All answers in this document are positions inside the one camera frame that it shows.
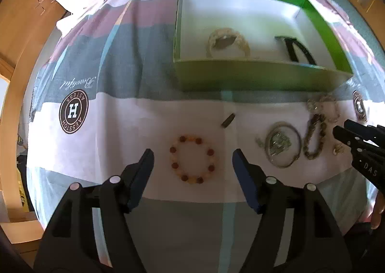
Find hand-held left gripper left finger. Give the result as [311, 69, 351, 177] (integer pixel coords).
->
[33, 149, 155, 273]

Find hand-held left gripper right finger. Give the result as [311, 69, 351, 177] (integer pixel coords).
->
[232, 149, 352, 273]

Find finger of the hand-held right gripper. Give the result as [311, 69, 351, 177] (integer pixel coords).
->
[344, 119, 385, 145]
[332, 125, 385, 157]

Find red and yellow bead bracelet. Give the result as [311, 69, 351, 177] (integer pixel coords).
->
[169, 135, 216, 185]

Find brown bead bracelet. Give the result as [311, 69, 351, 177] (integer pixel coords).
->
[302, 113, 328, 161]

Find silver bangle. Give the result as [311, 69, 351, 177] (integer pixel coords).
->
[265, 123, 302, 168]

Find silver charm trinket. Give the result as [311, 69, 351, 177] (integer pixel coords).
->
[256, 131, 292, 157]

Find small dark metal clip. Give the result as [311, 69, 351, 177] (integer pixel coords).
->
[221, 113, 237, 127]

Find green cardboard box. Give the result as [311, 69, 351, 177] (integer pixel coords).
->
[172, 0, 354, 93]

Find person's right forearm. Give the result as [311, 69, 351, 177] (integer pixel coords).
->
[372, 192, 385, 229]

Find striped printed bedsheet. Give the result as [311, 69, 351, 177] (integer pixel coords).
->
[18, 0, 385, 273]

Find black wristwatch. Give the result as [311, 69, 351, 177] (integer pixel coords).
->
[275, 36, 316, 65]

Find yellow object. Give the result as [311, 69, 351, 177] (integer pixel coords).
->
[17, 181, 30, 211]

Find white wristwatch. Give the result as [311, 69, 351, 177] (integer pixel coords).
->
[206, 29, 251, 58]

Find wooden wardrobe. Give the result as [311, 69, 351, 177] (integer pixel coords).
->
[0, 0, 74, 66]

